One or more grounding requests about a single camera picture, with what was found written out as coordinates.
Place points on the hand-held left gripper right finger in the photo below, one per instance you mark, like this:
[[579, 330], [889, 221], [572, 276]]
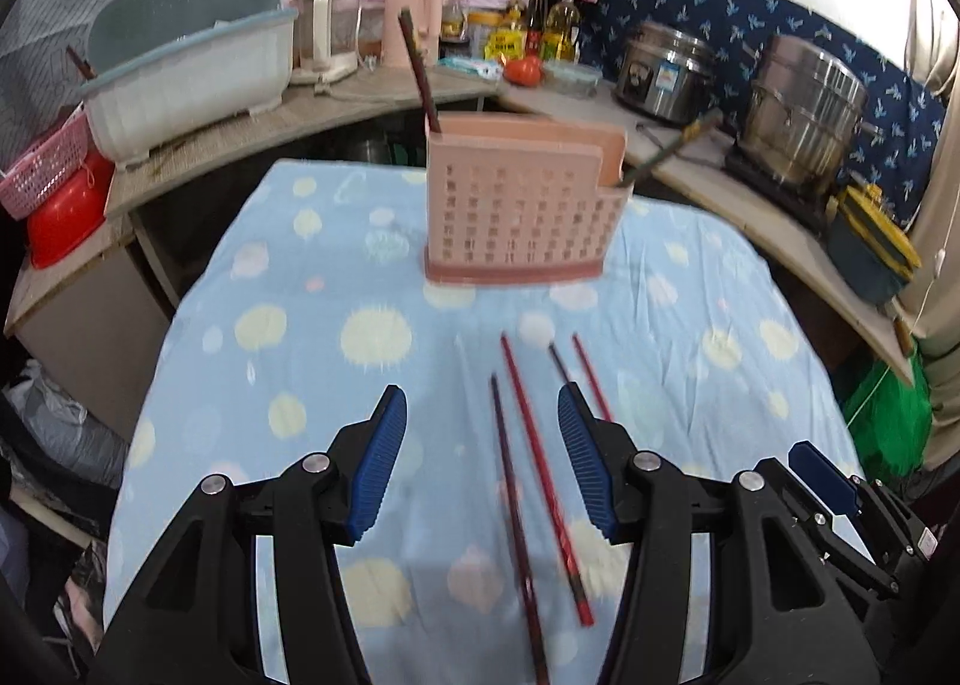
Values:
[[589, 460]]

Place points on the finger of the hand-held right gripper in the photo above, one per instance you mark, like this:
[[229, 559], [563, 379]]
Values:
[[821, 479], [795, 497]]

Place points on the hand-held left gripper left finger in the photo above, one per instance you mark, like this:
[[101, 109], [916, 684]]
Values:
[[379, 467]]

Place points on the bright red chopstick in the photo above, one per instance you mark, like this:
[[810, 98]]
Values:
[[541, 467]]

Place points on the red chopstick gold band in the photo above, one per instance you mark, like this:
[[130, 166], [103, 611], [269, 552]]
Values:
[[591, 377]]

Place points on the dark brown-red chopstick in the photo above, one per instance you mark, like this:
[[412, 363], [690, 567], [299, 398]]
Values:
[[512, 505]]

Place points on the dark purple chopstick gold band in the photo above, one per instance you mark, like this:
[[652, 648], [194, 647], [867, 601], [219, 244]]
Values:
[[559, 362]]

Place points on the pink perforated utensil holder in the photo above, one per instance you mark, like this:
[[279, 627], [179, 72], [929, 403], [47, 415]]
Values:
[[517, 205]]

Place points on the green chopstick gold band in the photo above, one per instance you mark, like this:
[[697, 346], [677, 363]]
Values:
[[667, 152]]

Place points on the dark red chopstick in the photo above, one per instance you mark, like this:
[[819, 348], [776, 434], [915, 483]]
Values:
[[418, 73]]

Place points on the green plastic bag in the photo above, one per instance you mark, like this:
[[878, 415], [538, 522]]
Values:
[[892, 422]]

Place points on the blue spotted tablecloth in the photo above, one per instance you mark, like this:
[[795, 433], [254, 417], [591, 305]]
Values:
[[300, 370]]

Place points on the dark lunch box yellow clips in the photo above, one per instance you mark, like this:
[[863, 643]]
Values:
[[870, 257]]

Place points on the wooden counter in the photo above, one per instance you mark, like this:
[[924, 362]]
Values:
[[750, 220]]

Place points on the beige curtain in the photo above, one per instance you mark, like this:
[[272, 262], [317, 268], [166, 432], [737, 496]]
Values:
[[937, 205]]

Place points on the grey plastic bag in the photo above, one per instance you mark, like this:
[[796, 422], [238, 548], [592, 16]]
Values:
[[67, 430]]

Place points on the black induction cooker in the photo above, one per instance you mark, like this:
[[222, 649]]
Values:
[[750, 169]]

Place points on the grey low cabinet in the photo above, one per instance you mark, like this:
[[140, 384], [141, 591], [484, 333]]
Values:
[[82, 340]]

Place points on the steel steamer pot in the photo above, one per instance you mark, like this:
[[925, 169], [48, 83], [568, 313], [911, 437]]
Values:
[[802, 107]]

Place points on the clear glass container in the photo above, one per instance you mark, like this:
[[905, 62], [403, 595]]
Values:
[[571, 77]]

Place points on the steel rice cooker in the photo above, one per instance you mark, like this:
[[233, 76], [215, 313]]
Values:
[[667, 77]]

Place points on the red tomato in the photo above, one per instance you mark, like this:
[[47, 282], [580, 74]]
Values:
[[523, 70]]

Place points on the red plastic basin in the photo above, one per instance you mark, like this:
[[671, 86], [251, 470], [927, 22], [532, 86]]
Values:
[[67, 220]]

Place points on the blue flat packet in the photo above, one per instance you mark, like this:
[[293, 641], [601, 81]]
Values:
[[466, 67]]

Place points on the white dish drainer teal lid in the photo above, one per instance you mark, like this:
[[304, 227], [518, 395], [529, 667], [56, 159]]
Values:
[[187, 92]]

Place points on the yellow seasoning packet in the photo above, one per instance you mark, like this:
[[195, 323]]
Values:
[[506, 45]]

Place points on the yellow cooking oil bottle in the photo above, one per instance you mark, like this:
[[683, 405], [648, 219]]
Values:
[[562, 28]]

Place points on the white electric kettle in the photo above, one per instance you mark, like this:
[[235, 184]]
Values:
[[322, 32]]

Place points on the round food tin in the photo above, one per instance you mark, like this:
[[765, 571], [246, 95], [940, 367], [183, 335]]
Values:
[[482, 32]]

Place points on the dark soy sauce bottle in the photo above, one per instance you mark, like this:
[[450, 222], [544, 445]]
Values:
[[535, 17]]

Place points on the pink plastic basket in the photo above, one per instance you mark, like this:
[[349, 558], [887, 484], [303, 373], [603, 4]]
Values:
[[37, 167]]

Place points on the small yellow-label bottle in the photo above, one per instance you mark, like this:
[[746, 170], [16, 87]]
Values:
[[454, 17]]

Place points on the pink electric kettle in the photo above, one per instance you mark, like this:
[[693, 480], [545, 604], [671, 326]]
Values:
[[429, 2]]

